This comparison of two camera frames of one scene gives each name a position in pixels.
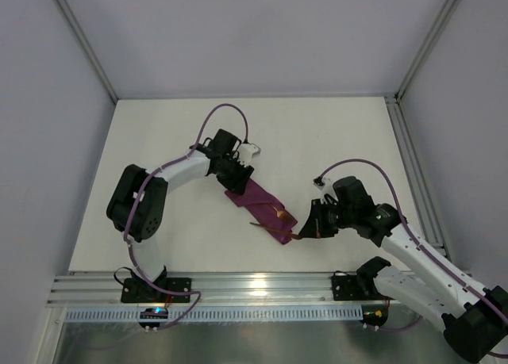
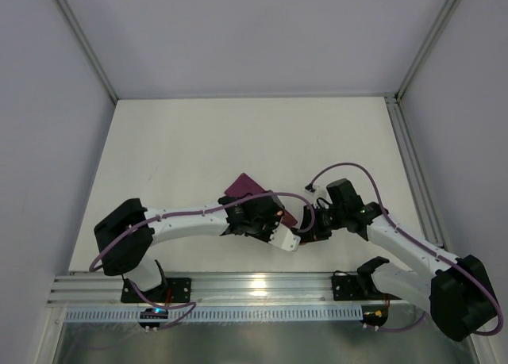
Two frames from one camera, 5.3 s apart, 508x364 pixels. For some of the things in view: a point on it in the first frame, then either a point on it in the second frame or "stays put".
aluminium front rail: [217, 289] stays put
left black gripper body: [236, 177] -> [268, 212]
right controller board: [375, 315] stays put
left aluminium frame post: [78, 30] stays put
